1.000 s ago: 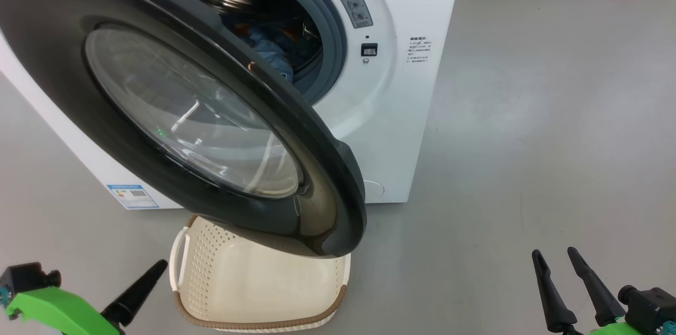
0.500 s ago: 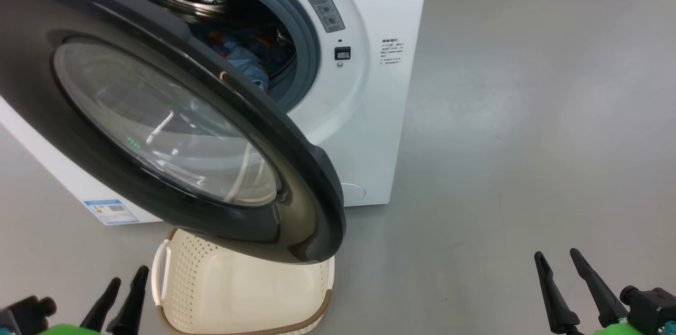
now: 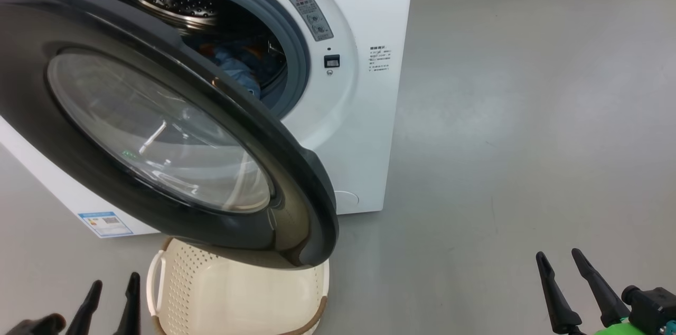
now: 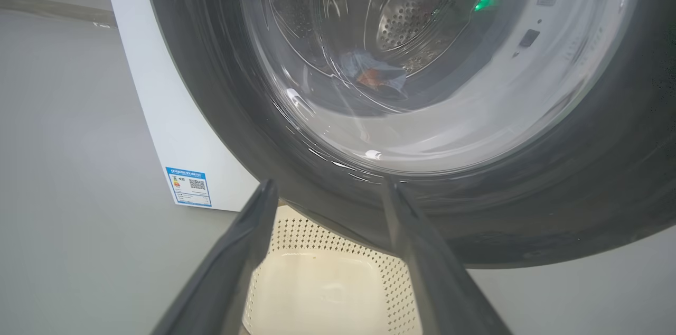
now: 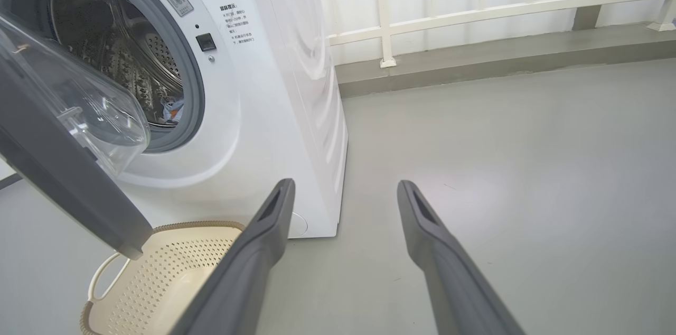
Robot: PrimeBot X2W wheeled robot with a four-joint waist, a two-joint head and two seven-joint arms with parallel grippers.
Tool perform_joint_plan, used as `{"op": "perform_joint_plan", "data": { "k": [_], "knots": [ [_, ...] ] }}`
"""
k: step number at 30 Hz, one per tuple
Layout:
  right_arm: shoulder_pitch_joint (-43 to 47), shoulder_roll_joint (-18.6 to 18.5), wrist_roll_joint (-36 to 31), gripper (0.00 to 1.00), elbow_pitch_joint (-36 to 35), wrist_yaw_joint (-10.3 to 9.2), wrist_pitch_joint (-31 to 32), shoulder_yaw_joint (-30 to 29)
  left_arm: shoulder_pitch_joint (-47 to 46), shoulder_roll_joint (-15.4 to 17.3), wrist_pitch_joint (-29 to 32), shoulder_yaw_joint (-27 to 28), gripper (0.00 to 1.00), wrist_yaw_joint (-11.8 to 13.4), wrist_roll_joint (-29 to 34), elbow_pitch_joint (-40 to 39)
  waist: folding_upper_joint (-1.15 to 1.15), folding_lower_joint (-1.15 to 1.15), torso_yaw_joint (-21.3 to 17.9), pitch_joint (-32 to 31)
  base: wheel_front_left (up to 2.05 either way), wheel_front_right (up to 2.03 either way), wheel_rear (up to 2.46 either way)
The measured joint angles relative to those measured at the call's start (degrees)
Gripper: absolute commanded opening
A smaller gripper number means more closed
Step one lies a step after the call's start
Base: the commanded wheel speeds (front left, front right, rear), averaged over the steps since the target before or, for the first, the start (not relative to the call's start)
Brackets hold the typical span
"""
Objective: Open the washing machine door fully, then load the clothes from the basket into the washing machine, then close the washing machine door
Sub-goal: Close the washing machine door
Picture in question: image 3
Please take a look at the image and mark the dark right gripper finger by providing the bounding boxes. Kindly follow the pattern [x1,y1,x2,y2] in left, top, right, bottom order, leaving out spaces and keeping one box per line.
[571,248,631,328]
[535,251,583,335]

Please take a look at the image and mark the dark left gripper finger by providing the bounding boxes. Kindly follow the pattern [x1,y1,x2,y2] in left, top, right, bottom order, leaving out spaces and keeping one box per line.
[113,272,142,335]
[65,280,104,335]

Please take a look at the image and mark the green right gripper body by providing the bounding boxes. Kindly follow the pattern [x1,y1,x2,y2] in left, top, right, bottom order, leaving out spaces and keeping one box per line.
[590,319,635,335]

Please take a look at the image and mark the black glass washing machine door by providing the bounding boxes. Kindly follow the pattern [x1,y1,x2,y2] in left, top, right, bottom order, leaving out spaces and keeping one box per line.
[0,0,340,271]

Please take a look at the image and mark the cream perforated laundry basket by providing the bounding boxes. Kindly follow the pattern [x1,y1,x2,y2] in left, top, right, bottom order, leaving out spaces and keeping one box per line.
[146,237,331,335]

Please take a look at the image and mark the white front-load washing machine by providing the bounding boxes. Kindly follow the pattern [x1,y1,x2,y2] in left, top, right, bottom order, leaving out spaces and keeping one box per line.
[0,0,417,238]

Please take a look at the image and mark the grey rubber door gasket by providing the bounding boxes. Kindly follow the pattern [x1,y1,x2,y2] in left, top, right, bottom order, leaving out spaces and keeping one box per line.
[68,0,312,120]

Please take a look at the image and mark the blue energy label sticker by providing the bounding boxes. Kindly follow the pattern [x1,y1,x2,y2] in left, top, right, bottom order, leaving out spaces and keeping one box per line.
[77,211,134,238]

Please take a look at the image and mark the round white filter cover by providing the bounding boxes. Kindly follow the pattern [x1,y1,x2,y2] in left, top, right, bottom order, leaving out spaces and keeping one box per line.
[334,189,360,215]

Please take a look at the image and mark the small black text label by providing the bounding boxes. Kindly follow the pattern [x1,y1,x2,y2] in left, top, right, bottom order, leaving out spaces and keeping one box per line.
[368,45,393,73]

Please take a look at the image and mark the perforated steel washer drum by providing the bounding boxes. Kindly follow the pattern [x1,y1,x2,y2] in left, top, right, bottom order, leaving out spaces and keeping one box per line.
[123,0,289,101]

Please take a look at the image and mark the grey warning sticker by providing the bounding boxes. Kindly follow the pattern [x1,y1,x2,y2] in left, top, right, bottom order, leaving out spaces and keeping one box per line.
[286,0,335,43]

